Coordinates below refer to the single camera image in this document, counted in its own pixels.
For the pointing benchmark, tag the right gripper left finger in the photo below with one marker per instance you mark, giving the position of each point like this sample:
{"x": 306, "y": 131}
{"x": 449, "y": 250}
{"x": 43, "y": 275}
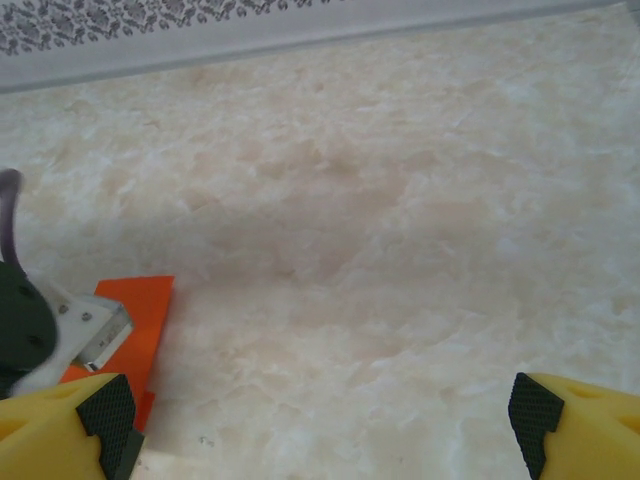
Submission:
{"x": 45, "y": 440}

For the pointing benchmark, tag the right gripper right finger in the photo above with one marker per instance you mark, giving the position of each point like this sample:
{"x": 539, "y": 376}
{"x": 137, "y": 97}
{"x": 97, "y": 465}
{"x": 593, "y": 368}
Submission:
{"x": 595, "y": 435}

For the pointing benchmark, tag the orange paper sheet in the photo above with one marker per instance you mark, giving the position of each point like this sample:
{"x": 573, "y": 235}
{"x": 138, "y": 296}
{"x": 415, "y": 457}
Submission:
{"x": 145, "y": 310}

